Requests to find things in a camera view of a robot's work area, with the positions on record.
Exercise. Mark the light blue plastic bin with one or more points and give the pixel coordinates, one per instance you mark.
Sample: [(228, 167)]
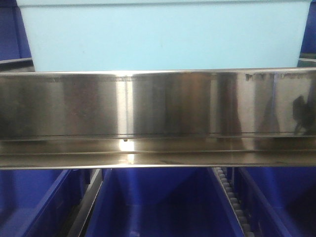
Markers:
[(110, 35)]

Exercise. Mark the dark blue bin upper right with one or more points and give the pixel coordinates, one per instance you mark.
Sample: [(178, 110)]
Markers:
[(308, 49)]

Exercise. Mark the dark blue bin lower right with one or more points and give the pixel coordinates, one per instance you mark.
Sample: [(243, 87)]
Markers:
[(277, 201)]

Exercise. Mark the dark blue bin lower centre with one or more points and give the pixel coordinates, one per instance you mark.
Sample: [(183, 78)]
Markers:
[(162, 202)]

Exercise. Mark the steel divider rail lower left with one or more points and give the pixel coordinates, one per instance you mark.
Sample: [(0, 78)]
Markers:
[(77, 223)]

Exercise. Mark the dark blue bin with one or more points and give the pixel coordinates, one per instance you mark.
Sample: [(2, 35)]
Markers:
[(277, 201), (308, 49), (162, 202), (13, 39), (36, 203)]

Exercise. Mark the stainless steel shelf front rail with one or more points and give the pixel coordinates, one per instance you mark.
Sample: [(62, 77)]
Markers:
[(241, 117)]

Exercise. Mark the dark blue bin lower left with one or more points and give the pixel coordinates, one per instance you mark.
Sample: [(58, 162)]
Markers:
[(36, 203)]

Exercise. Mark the dark blue bin upper left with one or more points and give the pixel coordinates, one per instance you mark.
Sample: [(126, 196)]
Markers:
[(13, 39)]

